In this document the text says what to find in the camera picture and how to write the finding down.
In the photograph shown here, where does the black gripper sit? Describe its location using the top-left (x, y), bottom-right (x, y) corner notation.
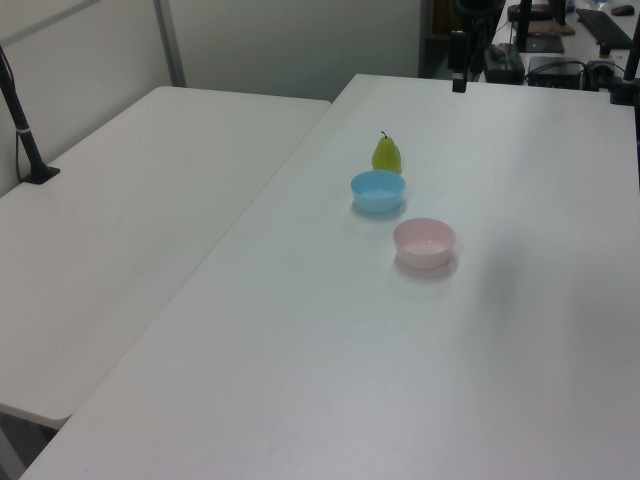
top-left (450, 30), bottom-right (469, 94)

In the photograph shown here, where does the green pear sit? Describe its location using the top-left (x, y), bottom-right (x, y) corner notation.
top-left (371, 130), bottom-right (404, 176)

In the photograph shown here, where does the light blue plastic bowl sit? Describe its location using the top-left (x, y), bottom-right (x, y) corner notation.
top-left (349, 169), bottom-right (407, 216)

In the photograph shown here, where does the pink plastic bowl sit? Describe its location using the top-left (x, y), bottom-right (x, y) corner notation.
top-left (392, 217), bottom-right (457, 272)

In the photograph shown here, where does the black case with green item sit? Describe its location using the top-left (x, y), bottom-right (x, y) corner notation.
top-left (481, 43), bottom-right (527, 84)

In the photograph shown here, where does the black monitor stand pole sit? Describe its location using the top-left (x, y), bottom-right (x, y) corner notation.
top-left (514, 0), bottom-right (533, 52)

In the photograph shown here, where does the black box device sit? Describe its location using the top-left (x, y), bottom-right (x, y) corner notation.
top-left (526, 55), bottom-right (587, 89)

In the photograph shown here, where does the brown wooden board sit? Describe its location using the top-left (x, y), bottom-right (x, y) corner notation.
top-left (529, 18), bottom-right (577, 37)

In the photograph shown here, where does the black keyboard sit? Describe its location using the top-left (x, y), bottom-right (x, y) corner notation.
top-left (575, 8), bottom-right (633, 50)

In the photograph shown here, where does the black clamped pole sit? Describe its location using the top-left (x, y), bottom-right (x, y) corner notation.
top-left (608, 38), bottom-right (640, 107)

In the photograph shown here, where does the white side table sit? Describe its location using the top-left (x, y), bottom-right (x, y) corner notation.
top-left (0, 85), bottom-right (333, 480)

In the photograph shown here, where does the silver and black camera device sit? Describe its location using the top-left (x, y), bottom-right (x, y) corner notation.
top-left (584, 44), bottom-right (619, 92)

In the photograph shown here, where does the grey metal partition post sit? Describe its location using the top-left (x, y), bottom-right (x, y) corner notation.
top-left (152, 0), bottom-right (188, 89)

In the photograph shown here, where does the black camera pole with clamp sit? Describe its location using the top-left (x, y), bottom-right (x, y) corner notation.
top-left (0, 43), bottom-right (62, 187)

